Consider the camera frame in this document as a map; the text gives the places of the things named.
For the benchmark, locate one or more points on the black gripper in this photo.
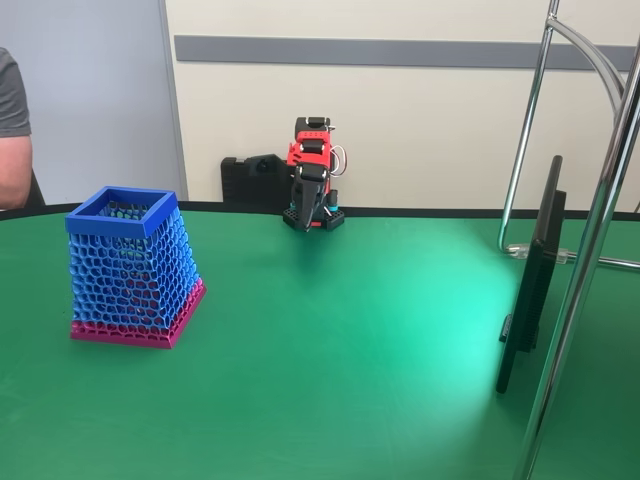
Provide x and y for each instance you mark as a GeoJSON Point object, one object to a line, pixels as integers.
{"type": "Point", "coordinates": [306, 196]}

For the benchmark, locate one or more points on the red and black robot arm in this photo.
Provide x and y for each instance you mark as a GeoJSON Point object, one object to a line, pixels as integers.
{"type": "Point", "coordinates": [312, 147]}

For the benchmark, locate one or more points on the blue and pink lattice basket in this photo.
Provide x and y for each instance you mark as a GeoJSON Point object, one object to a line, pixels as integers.
{"type": "Point", "coordinates": [130, 280]}

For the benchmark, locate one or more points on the teal and black clamp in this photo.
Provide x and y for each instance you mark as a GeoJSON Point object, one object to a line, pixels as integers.
{"type": "Point", "coordinates": [333, 202]}

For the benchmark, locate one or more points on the black plastic tool case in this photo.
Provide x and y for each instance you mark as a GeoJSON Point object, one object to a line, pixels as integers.
{"type": "Point", "coordinates": [235, 185]}

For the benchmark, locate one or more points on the green table cloth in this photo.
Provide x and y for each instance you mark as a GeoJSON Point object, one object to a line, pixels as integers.
{"type": "Point", "coordinates": [320, 380]}

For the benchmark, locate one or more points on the clear plastic clip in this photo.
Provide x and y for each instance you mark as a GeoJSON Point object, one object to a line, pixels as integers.
{"type": "Point", "coordinates": [519, 250]}

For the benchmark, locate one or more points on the black monitor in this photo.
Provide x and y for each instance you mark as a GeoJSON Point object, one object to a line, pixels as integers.
{"type": "Point", "coordinates": [535, 280]}

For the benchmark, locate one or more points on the black chair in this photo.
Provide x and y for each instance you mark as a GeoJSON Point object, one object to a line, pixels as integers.
{"type": "Point", "coordinates": [38, 192]}

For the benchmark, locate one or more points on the chrome tube stand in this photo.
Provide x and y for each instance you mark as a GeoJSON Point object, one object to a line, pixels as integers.
{"type": "Point", "coordinates": [570, 310]}

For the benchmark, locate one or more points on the person arm with grey sleeve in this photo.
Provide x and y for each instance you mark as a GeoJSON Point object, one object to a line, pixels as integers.
{"type": "Point", "coordinates": [12, 150]}

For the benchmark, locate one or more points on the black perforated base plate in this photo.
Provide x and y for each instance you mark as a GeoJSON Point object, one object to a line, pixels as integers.
{"type": "Point", "coordinates": [335, 221]}

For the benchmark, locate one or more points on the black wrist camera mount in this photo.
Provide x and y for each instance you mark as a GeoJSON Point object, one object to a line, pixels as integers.
{"type": "Point", "coordinates": [265, 166]}

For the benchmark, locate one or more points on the grey wall rail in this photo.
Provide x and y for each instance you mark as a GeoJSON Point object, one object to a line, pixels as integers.
{"type": "Point", "coordinates": [400, 52]}

